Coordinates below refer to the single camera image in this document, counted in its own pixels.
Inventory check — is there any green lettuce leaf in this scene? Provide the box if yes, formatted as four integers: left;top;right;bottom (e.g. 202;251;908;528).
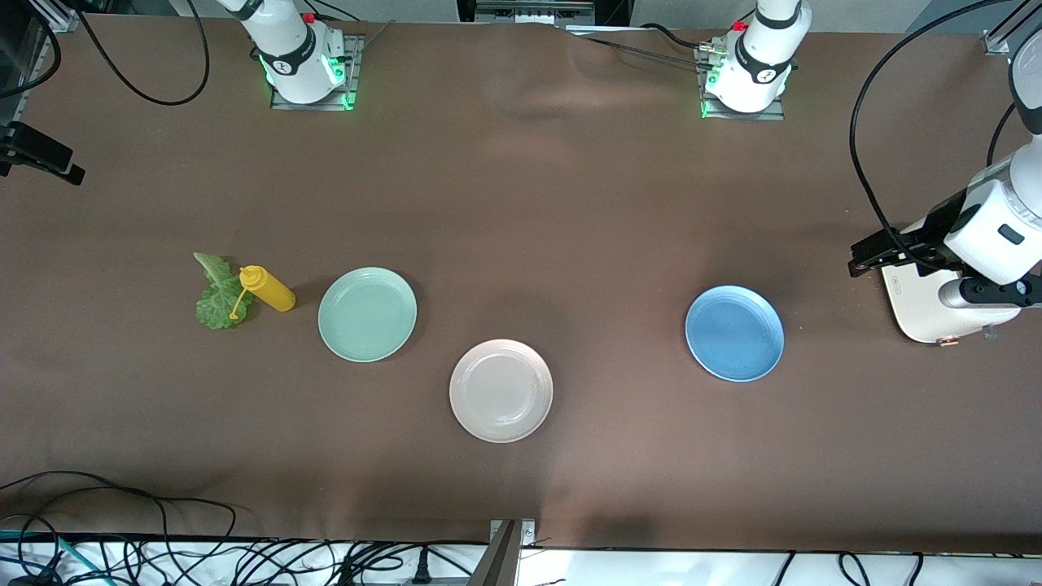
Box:
193;251;255;331

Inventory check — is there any blue round plate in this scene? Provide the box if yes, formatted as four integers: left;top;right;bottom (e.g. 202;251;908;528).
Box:
685;285;786;383

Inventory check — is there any mint green round plate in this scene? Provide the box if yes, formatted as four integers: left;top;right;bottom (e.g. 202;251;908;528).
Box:
317;267;418;364

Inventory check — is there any beige round plate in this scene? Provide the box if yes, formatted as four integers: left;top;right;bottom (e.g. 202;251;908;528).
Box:
449;339;554;444

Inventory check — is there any cream white toaster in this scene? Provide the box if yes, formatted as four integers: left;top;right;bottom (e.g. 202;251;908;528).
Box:
882;259;1025;348

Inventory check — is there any yellow mustard squeeze bottle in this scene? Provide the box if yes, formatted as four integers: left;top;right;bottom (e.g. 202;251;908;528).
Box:
229;265;297;321

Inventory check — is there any brown table cover sheet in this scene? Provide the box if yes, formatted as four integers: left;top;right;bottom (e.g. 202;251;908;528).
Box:
0;12;1042;556

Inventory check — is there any black equipment box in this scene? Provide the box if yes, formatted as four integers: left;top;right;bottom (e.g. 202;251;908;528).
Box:
456;0;634;25

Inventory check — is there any aluminium frame bar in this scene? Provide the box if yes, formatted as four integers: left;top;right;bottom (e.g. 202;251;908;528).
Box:
0;16;43;160

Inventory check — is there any black hanging cable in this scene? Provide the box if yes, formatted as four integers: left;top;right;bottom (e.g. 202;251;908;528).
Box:
0;0;65;103

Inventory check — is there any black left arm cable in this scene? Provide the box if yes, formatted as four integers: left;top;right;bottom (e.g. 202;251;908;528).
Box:
849;0;1022;269

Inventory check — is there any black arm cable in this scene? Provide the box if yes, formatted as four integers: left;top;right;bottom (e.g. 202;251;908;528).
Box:
849;0;1022;269
76;0;212;107

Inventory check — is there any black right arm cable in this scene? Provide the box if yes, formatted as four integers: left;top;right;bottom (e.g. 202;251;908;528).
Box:
76;0;212;107

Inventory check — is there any aluminium frame profile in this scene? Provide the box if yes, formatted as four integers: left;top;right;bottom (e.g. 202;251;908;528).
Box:
981;0;1042;56
24;0;89;32

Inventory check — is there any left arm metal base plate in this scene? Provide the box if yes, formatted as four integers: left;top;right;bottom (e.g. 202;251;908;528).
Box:
698;45;786;121

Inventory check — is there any black base cable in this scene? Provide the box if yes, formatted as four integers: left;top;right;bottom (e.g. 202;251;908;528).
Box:
639;23;709;50

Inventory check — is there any grey braided base cable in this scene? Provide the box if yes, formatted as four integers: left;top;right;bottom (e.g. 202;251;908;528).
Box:
582;37;713;68

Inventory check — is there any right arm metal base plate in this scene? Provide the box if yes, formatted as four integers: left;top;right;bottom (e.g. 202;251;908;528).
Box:
270;34;365;111

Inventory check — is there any teal cable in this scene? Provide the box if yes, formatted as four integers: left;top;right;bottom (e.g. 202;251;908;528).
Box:
0;529;90;580

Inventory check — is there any aluminium frame post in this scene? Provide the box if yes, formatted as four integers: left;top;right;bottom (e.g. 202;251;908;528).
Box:
468;518;538;586

